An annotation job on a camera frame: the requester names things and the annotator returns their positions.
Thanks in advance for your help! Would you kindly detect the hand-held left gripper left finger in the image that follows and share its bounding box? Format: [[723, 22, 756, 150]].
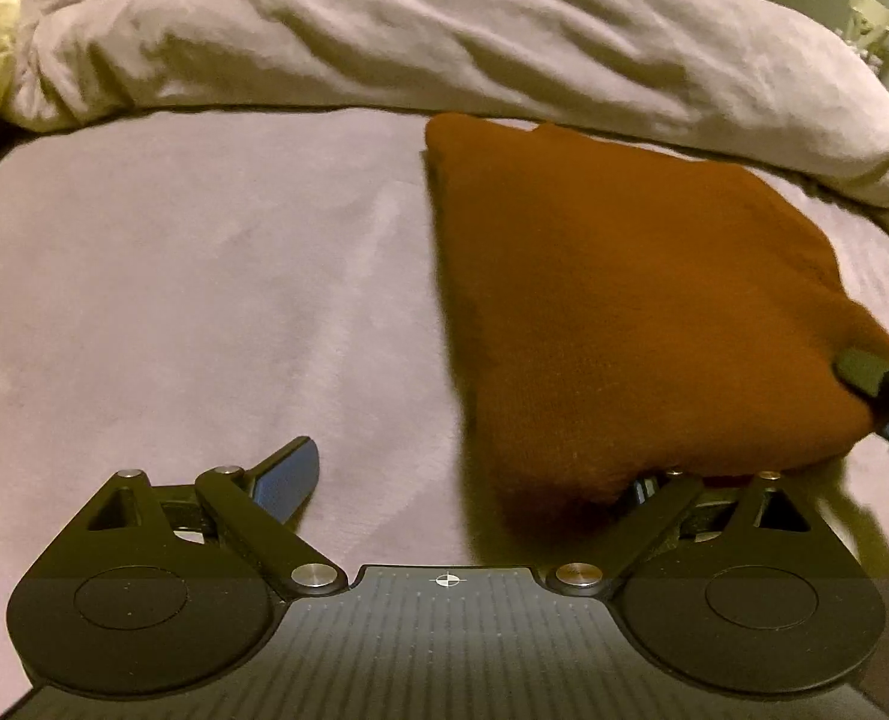
[[85, 435, 350, 601]]

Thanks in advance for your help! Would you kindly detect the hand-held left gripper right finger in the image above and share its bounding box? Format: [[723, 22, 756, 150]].
[[542, 469, 816, 601]]

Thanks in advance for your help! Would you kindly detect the lilac bed sheet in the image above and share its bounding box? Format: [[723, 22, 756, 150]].
[[0, 0, 889, 698]]

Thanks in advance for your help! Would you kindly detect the rust orange small cloth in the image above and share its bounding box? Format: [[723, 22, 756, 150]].
[[424, 112, 889, 541]]

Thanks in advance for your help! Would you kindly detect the pale small object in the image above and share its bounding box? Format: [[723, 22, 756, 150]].
[[848, 0, 889, 55]]

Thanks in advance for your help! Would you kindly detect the lilac rolled duvet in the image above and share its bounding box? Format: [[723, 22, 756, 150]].
[[2, 0, 889, 256]]

